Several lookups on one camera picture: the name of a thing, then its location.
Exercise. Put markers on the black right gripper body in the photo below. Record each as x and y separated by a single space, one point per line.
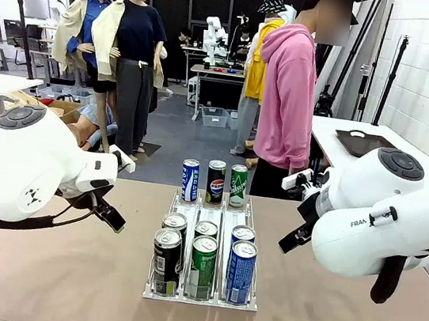
311 210

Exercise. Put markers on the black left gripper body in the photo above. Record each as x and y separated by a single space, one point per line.
83 198

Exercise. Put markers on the dark brown serving tray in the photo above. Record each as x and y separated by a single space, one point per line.
360 145

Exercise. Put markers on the green Chilsung cider can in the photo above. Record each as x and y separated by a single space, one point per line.
206 228
238 187
202 266

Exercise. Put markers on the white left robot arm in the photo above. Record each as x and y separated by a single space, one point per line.
31 158

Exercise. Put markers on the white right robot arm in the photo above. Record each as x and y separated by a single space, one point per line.
367 238

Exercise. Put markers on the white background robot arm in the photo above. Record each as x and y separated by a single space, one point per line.
213 40

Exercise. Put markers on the person in pink hoodie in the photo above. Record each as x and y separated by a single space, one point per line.
287 99

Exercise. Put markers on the blue Pocari can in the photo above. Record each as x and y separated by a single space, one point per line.
189 181
240 276
243 232

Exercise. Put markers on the black Pepsi can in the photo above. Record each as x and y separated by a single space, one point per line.
215 182
175 221
166 261

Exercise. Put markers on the mannequin torso lying down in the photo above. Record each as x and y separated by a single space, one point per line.
87 130

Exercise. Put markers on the white can dispenser rack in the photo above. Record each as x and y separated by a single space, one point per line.
198 302

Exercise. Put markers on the mannequin with navy shirt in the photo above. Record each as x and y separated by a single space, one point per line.
130 77

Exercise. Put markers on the clear plastic storage bin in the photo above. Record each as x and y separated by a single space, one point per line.
214 117

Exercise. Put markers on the mannequin with yellow hoodie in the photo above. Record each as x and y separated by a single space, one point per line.
256 70

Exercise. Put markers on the black light stand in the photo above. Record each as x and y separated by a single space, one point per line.
389 81

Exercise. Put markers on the grey background table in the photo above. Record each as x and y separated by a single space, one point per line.
219 72

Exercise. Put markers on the mannequin with blue shirt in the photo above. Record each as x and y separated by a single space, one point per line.
84 22

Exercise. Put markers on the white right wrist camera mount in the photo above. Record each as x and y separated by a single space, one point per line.
295 180

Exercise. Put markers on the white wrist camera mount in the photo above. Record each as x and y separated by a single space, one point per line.
295 180
124 162

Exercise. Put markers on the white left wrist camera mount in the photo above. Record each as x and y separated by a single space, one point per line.
124 162

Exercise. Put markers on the black camera tripod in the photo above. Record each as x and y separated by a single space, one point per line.
24 30

